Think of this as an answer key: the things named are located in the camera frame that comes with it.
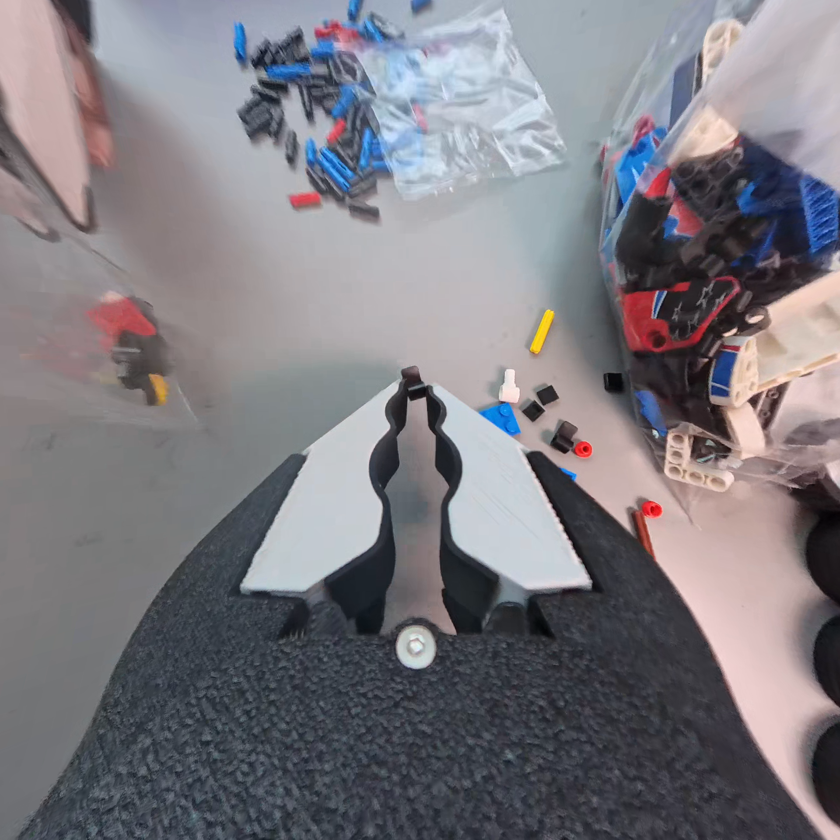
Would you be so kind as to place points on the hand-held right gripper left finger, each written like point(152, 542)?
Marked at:
point(315, 518)

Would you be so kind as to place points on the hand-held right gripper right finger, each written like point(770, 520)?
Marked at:
point(512, 518)

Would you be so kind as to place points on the small black toy clip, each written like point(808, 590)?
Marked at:
point(563, 436)
point(411, 382)

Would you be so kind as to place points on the grey desk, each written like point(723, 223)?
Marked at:
point(262, 295)

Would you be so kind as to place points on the person's left hand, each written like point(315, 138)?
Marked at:
point(97, 111)

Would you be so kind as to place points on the blue toy plate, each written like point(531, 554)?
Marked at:
point(502, 418)

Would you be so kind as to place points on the small black toy tile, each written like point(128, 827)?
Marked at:
point(547, 394)
point(533, 411)

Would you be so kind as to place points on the small white toy piece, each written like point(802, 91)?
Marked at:
point(508, 387)

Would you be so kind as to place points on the brown toy rod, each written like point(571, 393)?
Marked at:
point(644, 535)

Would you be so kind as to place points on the small black toy cube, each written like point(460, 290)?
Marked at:
point(613, 382)

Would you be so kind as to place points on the yellow toy rod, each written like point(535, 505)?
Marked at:
point(542, 331)

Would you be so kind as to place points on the white holed toy beam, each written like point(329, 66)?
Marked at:
point(695, 467)

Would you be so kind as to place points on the clear bag of toy parts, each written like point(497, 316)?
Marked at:
point(52, 315)

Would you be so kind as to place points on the red star-print toy panel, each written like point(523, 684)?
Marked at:
point(676, 315)

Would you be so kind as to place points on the white blue red striped panel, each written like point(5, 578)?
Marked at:
point(732, 371)

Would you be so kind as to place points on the pile of small toy pins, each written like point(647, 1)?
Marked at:
point(315, 98)

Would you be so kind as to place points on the black toy tyre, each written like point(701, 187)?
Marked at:
point(830, 659)
point(828, 761)
point(827, 558)

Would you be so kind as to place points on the large white toy panel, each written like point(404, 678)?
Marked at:
point(800, 328)

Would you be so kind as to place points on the heap of mixed toy bricks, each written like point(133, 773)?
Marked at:
point(722, 216)

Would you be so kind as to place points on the small empty clear bag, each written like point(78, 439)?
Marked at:
point(472, 111)

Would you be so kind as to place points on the large clear plastic bag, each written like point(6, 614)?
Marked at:
point(787, 79)

